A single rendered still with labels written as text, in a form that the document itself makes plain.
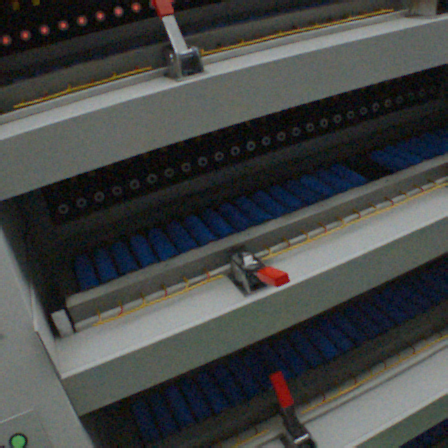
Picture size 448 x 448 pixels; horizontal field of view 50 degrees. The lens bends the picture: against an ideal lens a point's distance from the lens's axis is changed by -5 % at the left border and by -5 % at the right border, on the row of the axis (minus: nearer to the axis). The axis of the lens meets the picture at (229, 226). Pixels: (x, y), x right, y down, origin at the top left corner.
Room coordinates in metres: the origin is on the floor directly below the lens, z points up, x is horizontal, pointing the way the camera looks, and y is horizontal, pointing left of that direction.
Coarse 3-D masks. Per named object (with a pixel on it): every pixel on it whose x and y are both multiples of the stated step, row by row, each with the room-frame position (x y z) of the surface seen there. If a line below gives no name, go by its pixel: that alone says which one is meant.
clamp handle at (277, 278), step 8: (248, 256) 0.41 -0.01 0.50; (248, 264) 0.41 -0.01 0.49; (256, 264) 0.41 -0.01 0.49; (256, 272) 0.38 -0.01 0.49; (264, 272) 0.37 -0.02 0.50; (272, 272) 0.36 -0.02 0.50; (280, 272) 0.35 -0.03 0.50; (264, 280) 0.37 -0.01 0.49; (272, 280) 0.35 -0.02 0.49; (280, 280) 0.35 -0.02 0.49; (288, 280) 0.35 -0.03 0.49
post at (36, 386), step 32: (0, 224) 0.37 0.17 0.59; (0, 256) 0.35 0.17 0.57; (0, 288) 0.35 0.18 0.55; (0, 320) 0.34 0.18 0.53; (32, 320) 0.35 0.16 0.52; (0, 352) 0.34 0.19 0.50; (32, 352) 0.35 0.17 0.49; (0, 384) 0.34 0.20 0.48; (32, 384) 0.35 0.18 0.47; (0, 416) 0.34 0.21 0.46; (64, 416) 0.35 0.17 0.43
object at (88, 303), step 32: (352, 192) 0.49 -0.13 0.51; (384, 192) 0.49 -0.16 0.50; (288, 224) 0.46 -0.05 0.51; (320, 224) 0.47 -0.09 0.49; (192, 256) 0.44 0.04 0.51; (224, 256) 0.44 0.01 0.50; (96, 288) 0.42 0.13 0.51; (128, 288) 0.42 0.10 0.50; (160, 288) 0.43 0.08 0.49; (192, 288) 0.42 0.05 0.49
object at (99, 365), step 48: (336, 144) 0.62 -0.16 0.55; (192, 192) 0.57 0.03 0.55; (432, 192) 0.51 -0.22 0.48; (336, 240) 0.46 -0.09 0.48; (384, 240) 0.44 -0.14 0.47; (432, 240) 0.46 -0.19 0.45; (48, 288) 0.43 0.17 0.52; (288, 288) 0.41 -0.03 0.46; (336, 288) 0.43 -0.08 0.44; (48, 336) 0.37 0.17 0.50; (96, 336) 0.39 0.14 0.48; (144, 336) 0.38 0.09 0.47; (192, 336) 0.38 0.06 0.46; (240, 336) 0.40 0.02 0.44; (96, 384) 0.36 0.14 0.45; (144, 384) 0.38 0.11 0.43
